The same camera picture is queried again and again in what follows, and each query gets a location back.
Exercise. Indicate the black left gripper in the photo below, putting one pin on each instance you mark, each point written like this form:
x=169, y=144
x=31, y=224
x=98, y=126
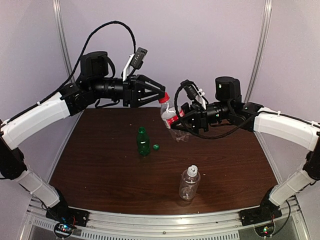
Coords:
x=132, y=90

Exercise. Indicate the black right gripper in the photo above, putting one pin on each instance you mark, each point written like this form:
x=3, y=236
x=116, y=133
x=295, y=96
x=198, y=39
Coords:
x=197, y=115

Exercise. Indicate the clear bottle red label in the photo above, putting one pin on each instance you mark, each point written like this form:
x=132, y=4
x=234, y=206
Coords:
x=168, y=116

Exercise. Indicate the green bottle cap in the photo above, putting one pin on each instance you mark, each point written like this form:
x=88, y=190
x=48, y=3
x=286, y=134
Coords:
x=156, y=147

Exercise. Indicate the green plastic bottle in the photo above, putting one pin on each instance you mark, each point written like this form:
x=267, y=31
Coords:
x=143, y=142

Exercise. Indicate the red bottle cap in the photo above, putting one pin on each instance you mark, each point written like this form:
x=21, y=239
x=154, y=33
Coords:
x=165, y=99

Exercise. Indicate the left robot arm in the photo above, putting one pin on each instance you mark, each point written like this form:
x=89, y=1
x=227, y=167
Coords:
x=93, y=84

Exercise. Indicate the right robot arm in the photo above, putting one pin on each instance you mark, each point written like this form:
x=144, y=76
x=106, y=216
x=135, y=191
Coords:
x=228, y=114

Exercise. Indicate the clear bottle white cap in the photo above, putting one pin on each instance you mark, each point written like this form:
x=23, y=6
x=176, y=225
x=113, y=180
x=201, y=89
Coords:
x=189, y=182

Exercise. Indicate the right circuit board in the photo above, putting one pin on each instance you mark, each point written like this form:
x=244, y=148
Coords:
x=265, y=230

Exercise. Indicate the circuit board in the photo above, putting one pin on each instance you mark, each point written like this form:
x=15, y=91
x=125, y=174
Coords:
x=265, y=230
x=63, y=230

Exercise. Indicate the left circuit board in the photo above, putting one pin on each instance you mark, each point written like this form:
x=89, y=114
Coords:
x=63, y=230

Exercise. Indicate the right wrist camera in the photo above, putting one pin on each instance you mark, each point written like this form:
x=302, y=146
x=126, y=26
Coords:
x=194, y=93

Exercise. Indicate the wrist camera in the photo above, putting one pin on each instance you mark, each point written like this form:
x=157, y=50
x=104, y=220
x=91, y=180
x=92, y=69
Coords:
x=134, y=62
x=194, y=93

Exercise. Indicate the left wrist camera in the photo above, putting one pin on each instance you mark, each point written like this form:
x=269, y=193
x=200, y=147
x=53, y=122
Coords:
x=134, y=62

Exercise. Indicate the left rear aluminium post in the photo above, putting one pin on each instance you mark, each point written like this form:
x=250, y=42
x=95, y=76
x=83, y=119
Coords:
x=61, y=36

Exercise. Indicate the aluminium post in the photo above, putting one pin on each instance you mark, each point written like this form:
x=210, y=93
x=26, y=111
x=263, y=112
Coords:
x=264, y=31
x=61, y=36

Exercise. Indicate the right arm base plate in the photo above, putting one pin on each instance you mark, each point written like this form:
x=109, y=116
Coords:
x=260, y=214

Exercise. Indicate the front aluminium frame rail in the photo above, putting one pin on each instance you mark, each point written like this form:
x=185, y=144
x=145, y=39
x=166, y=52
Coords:
x=223, y=225

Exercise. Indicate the right rear aluminium post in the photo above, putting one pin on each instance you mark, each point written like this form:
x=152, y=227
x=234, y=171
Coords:
x=264, y=31

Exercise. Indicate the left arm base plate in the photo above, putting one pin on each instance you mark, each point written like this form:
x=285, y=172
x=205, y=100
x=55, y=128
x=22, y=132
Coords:
x=69, y=215

